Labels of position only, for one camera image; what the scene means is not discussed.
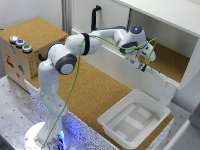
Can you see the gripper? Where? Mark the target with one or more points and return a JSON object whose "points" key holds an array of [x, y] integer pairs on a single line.
{"points": [[139, 57]]}

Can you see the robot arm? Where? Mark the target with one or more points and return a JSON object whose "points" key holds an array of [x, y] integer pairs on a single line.
{"points": [[49, 83]]}

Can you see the white cabinet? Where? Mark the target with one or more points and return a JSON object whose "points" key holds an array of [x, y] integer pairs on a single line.
{"points": [[166, 13]]}

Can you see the white sliding door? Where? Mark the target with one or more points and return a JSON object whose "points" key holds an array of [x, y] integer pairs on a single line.
{"points": [[111, 15]]}

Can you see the white plastic box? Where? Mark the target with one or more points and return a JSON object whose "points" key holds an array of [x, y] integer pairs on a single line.
{"points": [[133, 121]]}

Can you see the wooden drawer box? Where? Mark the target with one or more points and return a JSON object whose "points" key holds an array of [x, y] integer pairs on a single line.
{"points": [[35, 31]]}

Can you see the green button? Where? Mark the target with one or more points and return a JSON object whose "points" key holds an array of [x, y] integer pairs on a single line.
{"points": [[27, 48]]}

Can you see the blue button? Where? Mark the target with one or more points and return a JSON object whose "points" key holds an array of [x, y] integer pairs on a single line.
{"points": [[20, 42]]}

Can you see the red button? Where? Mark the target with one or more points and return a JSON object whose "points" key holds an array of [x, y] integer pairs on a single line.
{"points": [[13, 39]]}

